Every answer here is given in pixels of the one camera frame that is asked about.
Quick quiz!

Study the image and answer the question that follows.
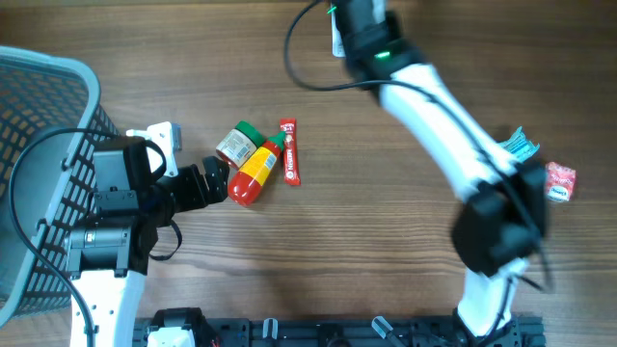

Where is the small jar green lid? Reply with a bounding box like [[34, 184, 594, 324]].
[[216, 120, 265, 170]]

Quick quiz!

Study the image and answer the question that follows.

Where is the red sauce bottle green cap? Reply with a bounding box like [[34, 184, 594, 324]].
[[227, 129, 287, 208]]

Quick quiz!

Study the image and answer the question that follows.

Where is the red Nescafe coffee stick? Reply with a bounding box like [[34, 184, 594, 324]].
[[280, 119, 301, 186]]

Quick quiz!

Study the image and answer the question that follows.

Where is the light green tissue pack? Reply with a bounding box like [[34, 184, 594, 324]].
[[499, 126, 540, 162]]

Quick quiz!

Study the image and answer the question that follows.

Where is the small red snack packet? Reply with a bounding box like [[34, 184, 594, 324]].
[[546, 162, 577, 202]]

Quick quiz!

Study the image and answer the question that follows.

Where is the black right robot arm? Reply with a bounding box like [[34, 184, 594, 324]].
[[334, 1, 548, 346]]

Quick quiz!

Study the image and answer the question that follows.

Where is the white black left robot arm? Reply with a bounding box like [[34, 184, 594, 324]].
[[65, 136, 229, 346]]

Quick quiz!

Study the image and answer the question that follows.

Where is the white barcode scanner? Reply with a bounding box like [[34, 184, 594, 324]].
[[328, 0, 345, 59]]

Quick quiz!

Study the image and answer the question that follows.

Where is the grey plastic mesh basket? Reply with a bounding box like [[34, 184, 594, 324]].
[[1, 46, 117, 324]]

